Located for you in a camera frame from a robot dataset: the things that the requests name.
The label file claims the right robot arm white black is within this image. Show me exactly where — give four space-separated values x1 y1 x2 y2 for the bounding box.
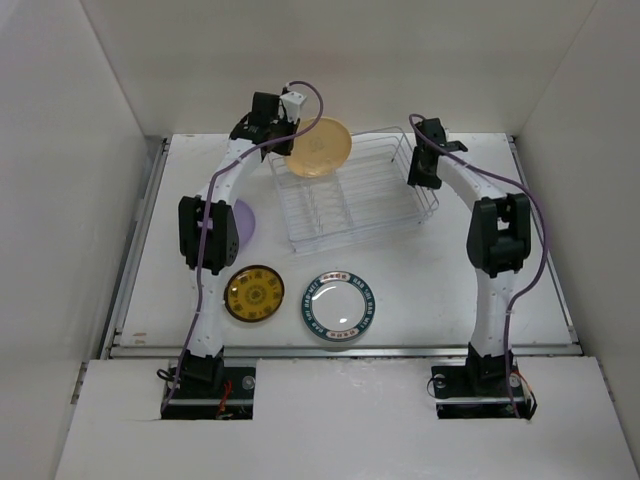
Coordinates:
407 115 531 396

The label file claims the purple plastic plate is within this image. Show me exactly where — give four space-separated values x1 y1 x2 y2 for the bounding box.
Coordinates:
234 199 256 249

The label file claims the metal rail front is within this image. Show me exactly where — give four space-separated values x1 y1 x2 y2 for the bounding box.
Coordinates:
109 343 583 359

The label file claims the white wire dish rack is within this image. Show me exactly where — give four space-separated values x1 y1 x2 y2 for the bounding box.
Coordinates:
268 126 439 254

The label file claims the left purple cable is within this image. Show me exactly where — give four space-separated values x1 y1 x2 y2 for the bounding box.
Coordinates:
162 79 325 406

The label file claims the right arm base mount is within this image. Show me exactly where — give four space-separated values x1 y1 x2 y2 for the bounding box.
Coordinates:
428 363 538 421

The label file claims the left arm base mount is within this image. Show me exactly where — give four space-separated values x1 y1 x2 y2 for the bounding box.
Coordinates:
156 356 257 421

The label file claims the purple cable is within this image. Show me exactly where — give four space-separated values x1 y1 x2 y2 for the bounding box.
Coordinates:
162 79 325 406
408 113 553 416

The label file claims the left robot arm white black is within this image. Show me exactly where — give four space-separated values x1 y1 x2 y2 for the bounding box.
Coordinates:
172 85 307 397

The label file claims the tan plastic plate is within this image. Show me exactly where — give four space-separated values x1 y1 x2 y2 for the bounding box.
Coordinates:
285 117 352 178

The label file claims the green rim white plate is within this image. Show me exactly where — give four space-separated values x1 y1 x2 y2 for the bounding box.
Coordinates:
300 271 376 343

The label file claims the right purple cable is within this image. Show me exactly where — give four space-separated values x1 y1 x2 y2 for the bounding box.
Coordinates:
408 113 553 416

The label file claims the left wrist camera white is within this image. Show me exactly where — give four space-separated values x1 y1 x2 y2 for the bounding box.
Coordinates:
279 91 307 123

